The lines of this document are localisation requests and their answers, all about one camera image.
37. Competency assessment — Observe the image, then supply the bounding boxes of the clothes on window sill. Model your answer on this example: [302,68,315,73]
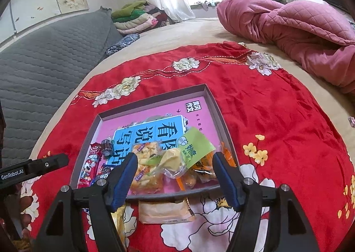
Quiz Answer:
[194,0,236,8]

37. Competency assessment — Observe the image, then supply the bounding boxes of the person's left hand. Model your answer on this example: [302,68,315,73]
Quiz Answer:
[15,195,33,238]

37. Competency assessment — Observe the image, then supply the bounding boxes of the pile of folded blankets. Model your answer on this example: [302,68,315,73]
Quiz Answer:
[111,0,170,35]

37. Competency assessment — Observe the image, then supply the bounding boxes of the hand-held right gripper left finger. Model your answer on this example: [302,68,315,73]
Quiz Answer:
[32,152,138,252]

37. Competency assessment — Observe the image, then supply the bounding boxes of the beige bed sheet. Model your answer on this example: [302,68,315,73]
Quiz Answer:
[29,18,355,158]

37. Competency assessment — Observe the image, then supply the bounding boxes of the dark patterned cloth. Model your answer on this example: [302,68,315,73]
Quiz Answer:
[105,33,140,57]

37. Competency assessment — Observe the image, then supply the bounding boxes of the beige pastry packet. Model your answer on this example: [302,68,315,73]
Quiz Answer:
[138,199,195,224]

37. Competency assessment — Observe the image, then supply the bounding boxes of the clear yellow snack packet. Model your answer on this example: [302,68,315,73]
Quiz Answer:
[130,163,165,195]
[131,141,163,165]

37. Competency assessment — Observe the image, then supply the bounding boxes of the red floral blanket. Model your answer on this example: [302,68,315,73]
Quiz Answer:
[21,41,355,252]

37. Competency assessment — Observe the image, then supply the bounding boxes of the pink quilt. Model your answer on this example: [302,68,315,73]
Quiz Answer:
[216,0,355,94]

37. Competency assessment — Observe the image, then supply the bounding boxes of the red snack packet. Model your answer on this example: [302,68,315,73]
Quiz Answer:
[78,142,102,189]

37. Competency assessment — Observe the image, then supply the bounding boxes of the dark wrapped candy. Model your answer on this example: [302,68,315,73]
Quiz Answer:
[100,137,115,157]

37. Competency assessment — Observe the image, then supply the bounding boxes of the grey quilted headboard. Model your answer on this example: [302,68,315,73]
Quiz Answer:
[0,9,122,166]

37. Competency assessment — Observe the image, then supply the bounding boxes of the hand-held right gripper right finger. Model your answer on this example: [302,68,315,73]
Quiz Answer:
[212,152,322,252]

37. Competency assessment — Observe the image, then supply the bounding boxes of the pink picture book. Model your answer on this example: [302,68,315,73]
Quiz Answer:
[80,94,222,194]

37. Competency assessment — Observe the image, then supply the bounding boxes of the orange snack packet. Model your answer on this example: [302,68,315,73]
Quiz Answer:
[176,142,237,191]

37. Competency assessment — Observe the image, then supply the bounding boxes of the black chocolate bar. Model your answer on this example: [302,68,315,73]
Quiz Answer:
[94,165,113,184]

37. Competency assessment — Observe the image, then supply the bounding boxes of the grey cardboard box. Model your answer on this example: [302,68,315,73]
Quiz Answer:
[69,83,240,201]

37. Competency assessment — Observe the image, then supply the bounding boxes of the green label yellow snack packet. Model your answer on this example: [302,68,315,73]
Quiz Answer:
[161,127,216,179]

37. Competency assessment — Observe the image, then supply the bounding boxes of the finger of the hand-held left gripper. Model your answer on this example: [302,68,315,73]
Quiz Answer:
[28,154,69,178]

